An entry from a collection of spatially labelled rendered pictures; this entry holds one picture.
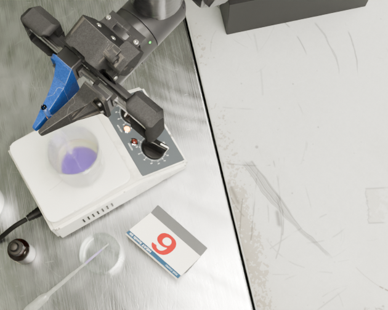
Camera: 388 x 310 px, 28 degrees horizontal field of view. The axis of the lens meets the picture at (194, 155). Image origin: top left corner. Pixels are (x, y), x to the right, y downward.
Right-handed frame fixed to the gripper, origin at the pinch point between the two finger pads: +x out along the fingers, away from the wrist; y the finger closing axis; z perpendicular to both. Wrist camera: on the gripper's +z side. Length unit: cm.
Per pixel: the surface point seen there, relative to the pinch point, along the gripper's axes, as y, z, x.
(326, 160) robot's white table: 23.7, -26.0, -22.4
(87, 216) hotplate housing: 5.4, -21.3, 5.4
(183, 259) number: 18.1, -24.2, 1.0
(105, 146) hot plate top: 1.7, -17.5, -2.5
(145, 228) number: 11.6, -23.9, 1.4
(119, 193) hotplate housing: 6.8, -19.7, 0.5
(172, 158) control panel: 8.3, -22.4, -7.9
